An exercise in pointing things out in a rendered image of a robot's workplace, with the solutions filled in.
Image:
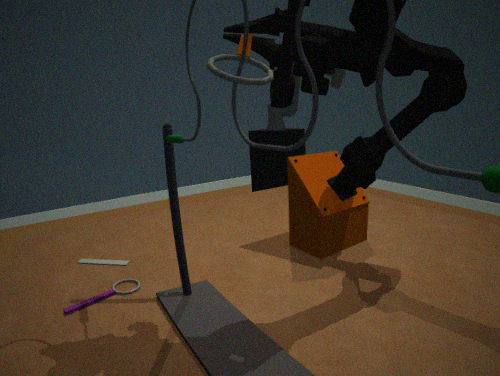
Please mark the purple handle with grey loop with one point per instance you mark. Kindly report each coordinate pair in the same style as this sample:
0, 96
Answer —
101, 297

